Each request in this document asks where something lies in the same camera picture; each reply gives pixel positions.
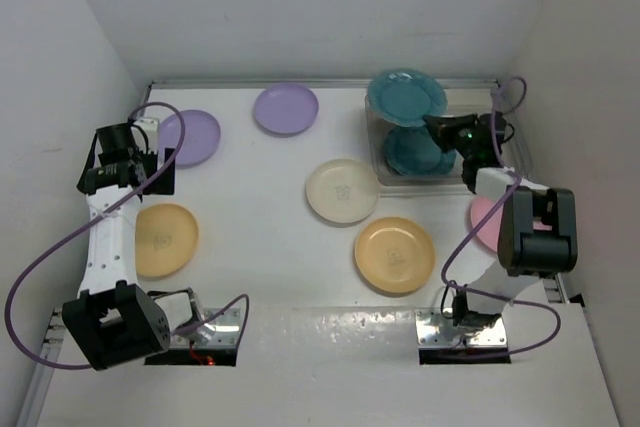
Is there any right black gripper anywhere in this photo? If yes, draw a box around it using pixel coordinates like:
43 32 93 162
422 113 478 161

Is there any teal scalloped plate front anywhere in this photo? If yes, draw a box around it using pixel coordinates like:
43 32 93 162
382 126 457 176

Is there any teal scalloped plate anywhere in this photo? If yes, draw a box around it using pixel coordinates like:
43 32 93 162
366 69 448 128
382 126 457 176

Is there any teal scalloped plate back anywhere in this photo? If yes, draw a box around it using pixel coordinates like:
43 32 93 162
366 69 448 128

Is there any cream plate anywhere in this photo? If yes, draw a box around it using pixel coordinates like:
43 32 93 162
305 158 380 224

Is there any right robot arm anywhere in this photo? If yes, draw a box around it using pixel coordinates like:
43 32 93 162
424 114 578 330

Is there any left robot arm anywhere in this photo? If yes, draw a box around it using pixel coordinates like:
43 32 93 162
62 118 202 371

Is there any clear plastic bin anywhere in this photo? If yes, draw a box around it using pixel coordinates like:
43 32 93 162
364 83 533 195

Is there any orange plate left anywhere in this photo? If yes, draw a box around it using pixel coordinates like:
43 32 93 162
135 203 199 279

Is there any orange plate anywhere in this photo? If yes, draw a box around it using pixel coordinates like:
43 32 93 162
135 203 199 279
354 217 436 296

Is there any purple plate near left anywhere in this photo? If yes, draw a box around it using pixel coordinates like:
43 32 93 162
158 109 221 168

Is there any purple plate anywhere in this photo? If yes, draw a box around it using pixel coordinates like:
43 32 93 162
158 109 221 168
253 83 319 136

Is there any pink plate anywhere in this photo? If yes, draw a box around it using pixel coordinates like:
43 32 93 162
467 196 506 252

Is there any orange plate centre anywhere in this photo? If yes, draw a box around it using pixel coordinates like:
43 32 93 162
354 217 436 296

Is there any purple plate at back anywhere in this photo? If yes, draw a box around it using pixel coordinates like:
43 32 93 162
253 83 319 136

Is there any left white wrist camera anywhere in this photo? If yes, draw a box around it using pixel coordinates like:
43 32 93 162
131 117 160 153

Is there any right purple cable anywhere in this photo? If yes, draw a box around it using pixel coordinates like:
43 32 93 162
439 76 562 361

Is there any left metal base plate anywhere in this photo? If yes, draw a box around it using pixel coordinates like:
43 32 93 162
170 307 243 350

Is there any metal base plate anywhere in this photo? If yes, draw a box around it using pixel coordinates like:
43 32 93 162
170 307 243 350
414 307 508 351

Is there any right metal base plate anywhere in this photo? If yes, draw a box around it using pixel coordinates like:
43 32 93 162
414 307 508 351

